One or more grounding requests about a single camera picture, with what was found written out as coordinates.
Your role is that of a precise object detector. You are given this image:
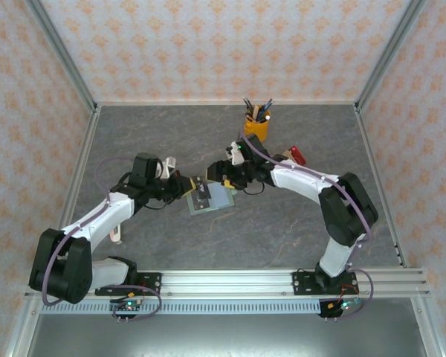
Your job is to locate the black credit card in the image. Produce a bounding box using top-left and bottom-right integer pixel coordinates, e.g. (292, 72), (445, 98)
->
(192, 175), (213, 210)

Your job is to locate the green card holder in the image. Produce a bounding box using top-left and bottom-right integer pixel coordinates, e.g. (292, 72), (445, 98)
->
(185, 181), (236, 217)

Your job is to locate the wooden card box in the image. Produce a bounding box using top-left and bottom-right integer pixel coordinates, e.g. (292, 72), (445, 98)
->
(281, 145), (308, 167)

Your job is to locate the red card pack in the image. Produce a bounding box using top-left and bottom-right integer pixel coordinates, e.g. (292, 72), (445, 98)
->
(288, 146), (308, 166)

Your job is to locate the yellow pen cup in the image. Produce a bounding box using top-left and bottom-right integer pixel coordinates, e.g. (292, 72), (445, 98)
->
(243, 109), (271, 144)

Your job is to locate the dark pen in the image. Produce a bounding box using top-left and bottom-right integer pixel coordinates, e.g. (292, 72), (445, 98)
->
(242, 97), (256, 120)

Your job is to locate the blue pen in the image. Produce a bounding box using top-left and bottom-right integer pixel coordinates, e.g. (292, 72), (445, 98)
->
(260, 97), (276, 122)

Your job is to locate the grey metal shelf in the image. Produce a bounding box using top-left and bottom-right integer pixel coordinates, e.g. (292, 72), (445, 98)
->
(25, 314), (423, 357)

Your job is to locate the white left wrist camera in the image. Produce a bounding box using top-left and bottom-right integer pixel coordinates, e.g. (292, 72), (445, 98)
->
(157, 156), (178, 182)

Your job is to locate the aluminium back rail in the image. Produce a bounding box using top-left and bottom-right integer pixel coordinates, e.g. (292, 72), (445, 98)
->
(94, 100), (360, 109)

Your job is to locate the aluminium side rail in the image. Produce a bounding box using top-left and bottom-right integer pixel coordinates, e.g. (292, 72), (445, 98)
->
(42, 106), (102, 269)
(354, 106), (410, 269)

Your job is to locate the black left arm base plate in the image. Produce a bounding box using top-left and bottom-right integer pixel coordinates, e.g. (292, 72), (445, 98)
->
(94, 272), (164, 298)

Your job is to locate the aluminium front rail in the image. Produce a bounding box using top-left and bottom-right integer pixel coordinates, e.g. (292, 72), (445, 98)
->
(24, 269), (432, 299)

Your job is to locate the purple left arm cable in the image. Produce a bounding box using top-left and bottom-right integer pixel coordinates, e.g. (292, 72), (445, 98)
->
(42, 155), (161, 324)

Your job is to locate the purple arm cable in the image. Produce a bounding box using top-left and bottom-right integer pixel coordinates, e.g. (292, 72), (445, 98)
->
(42, 155), (161, 324)
(239, 129), (376, 321)

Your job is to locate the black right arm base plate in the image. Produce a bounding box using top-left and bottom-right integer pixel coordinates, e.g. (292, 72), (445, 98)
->
(291, 271), (360, 298)

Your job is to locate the slotted grey cable duct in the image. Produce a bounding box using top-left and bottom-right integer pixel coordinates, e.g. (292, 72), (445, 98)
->
(40, 300), (421, 316)

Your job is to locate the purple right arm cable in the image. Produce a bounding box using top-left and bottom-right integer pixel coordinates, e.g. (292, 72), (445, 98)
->
(239, 129), (376, 321)

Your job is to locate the aluminium corner post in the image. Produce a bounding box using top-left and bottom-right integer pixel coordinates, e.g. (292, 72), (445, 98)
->
(355, 0), (427, 112)
(25, 0), (100, 115)

